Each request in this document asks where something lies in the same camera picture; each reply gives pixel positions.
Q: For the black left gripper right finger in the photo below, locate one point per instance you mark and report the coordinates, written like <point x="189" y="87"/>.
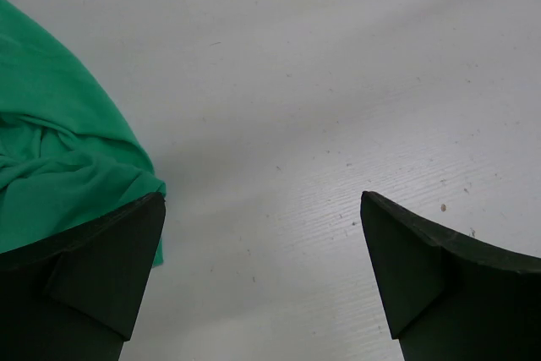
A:
<point x="448" y="296"/>

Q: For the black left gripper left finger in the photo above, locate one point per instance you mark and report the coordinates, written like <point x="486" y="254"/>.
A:
<point x="76" y="295"/>

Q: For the green t shirt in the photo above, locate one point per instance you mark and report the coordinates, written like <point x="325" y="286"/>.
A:
<point x="68" y="155"/>

